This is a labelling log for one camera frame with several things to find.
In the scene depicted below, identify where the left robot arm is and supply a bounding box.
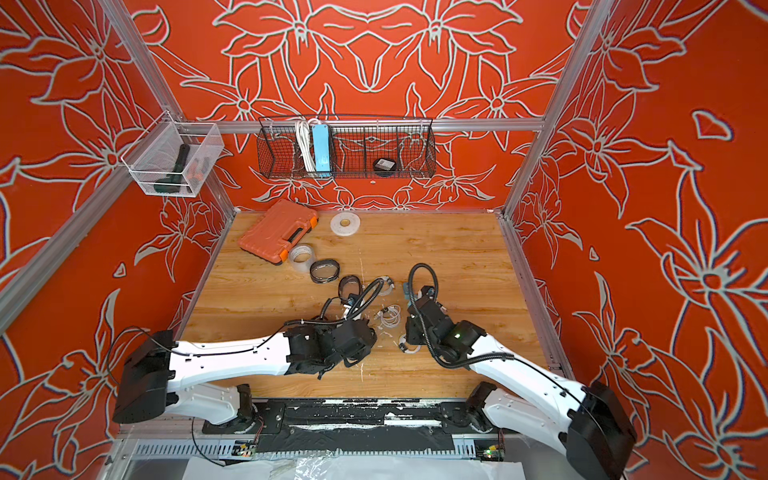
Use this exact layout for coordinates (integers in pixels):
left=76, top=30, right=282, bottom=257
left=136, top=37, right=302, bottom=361
left=112, top=278, right=385, bottom=433

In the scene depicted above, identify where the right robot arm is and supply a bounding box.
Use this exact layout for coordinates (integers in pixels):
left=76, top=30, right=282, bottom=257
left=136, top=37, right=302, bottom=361
left=405, top=263, right=637, bottom=479

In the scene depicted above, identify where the clear tape roll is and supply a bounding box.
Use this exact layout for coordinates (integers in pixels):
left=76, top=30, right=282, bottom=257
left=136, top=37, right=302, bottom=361
left=288, top=244, right=316, bottom=274

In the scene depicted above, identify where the white tape roll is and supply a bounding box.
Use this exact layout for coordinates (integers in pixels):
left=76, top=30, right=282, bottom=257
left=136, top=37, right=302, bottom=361
left=330, top=212, right=361, bottom=237

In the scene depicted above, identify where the orange tool case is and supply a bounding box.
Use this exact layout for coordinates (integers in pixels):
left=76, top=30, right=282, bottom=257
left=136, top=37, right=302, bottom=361
left=238, top=199, right=318, bottom=265

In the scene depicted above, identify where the black item in basket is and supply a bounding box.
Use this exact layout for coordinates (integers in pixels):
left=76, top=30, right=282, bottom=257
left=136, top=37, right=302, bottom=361
left=373, top=157, right=398, bottom=178

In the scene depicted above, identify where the blue power bank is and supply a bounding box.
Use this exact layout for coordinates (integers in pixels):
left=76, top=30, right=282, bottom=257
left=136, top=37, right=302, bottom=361
left=312, top=124, right=332, bottom=176

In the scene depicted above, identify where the dark green tool in bin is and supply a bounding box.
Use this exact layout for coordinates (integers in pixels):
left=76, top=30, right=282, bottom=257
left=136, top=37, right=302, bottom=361
left=154, top=143, right=190, bottom=194

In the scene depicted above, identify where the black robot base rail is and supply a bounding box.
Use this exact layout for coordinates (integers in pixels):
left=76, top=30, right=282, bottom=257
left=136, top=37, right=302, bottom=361
left=196, top=398, right=513, bottom=462

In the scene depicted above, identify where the black wire wall basket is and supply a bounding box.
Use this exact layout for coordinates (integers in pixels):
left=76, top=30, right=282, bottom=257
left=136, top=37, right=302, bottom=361
left=256, top=115, right=437, bottom=180

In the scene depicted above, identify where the white cable in basket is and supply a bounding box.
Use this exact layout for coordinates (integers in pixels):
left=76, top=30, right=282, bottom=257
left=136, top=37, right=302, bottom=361
left=294, top=119, right=320, bottom=175

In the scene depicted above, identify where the clear acrylic wall bin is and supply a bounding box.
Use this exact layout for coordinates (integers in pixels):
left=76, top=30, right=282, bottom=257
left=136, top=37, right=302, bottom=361
left=120, top=111, right=224, bottom=198

